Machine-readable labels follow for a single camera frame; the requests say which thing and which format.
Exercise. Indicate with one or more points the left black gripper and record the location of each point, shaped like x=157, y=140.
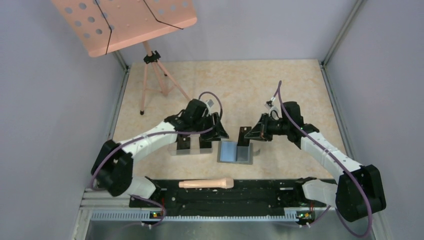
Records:
x=218, y=131

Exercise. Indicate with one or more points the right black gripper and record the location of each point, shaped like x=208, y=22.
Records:
x=260, y=131

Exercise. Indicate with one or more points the grey leather card holder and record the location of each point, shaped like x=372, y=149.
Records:
x=253, y=153

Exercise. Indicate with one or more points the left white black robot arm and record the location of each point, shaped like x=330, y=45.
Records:
x=113, y=167

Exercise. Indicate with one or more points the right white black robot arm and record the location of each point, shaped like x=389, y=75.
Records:
x=357, y=190

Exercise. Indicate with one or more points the blue card in holder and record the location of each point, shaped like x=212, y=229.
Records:
x=228, y=152

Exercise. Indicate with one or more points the pink toy microphone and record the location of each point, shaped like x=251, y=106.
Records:
x=222, y=183

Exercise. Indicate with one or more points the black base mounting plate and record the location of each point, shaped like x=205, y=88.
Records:
x=248, y=198

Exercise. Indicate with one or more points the pink perforated music stand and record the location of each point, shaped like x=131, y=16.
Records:
x=107, y=26

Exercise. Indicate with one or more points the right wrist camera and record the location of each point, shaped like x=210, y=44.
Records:
x=270, y=106

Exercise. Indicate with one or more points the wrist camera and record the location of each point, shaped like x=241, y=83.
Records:
x=209, y=104
x=270, y=106

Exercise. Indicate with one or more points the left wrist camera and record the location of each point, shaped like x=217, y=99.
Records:
x=209, y=104

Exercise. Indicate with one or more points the aluminium front rail frame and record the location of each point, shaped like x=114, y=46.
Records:
x=100, y=205

